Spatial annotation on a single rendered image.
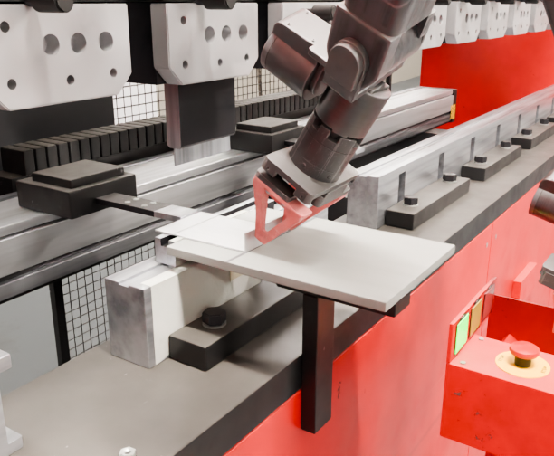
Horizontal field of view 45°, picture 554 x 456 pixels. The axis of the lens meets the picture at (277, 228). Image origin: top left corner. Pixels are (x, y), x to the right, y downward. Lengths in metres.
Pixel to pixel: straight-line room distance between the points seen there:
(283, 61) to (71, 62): 0.20
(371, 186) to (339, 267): 0.50
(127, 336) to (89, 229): 0.28
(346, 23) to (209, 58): 0.19
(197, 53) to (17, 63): 0.21
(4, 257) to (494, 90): 2.28
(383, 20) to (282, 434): 0.47
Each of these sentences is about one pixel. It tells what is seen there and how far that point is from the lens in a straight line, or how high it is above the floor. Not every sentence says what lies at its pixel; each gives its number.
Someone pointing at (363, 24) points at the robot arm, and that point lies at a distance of 0.57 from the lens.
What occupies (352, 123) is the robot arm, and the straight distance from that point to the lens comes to 0.64.
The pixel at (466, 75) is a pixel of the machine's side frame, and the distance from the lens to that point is 2.91.
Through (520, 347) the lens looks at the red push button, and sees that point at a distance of 0.98.
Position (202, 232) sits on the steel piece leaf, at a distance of 0.78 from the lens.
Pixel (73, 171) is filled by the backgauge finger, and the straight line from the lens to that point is 0.96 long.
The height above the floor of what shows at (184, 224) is 1.00.
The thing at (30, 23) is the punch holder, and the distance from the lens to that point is 0.57.
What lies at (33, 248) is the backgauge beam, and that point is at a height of 0.94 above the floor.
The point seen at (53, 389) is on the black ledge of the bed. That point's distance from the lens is 0.75.
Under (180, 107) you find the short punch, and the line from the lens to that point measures 0.75.
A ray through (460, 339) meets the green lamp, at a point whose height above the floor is 0.80.
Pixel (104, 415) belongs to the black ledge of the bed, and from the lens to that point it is 0.70.
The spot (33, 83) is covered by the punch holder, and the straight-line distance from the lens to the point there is 0.57.
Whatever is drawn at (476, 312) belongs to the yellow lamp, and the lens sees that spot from 1.04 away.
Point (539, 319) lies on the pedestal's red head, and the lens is 1.13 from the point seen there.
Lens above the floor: 1.26
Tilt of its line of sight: 19 degrees down
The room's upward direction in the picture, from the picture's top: straight up
